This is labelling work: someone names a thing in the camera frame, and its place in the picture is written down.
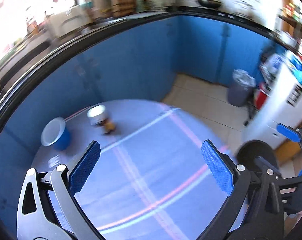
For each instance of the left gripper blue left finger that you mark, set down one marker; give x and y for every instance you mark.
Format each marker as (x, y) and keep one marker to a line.
(36, 218)

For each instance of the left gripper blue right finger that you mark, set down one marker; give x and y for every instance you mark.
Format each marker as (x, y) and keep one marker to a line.
(253, 207)

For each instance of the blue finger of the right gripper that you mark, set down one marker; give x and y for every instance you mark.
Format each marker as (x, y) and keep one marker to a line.
(288, 132)
(263, 163)

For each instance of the blue plastic cup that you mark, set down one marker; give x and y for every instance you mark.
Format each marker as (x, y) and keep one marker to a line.
(56, 134)

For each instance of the brown medicine bottle white cap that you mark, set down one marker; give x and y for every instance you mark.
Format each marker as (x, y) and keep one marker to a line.
(98, 116)

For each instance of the black trash bin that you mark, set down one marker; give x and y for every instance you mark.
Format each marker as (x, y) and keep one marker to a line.
(250, 150)

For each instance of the grey trash bin with bag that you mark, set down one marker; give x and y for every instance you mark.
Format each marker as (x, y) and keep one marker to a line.
(241, 87)

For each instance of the white cylindrical appliance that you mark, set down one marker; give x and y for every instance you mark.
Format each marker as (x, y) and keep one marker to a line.
(283, 106)

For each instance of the blue wet wipes pack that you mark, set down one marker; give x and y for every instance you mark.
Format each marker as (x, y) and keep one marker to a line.
(295, 65)

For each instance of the blue checked tablecloth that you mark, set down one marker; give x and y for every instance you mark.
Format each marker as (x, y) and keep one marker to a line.
(151, 180)

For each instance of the black wok with lid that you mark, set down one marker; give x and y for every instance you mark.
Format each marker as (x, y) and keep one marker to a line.
(212, 4)

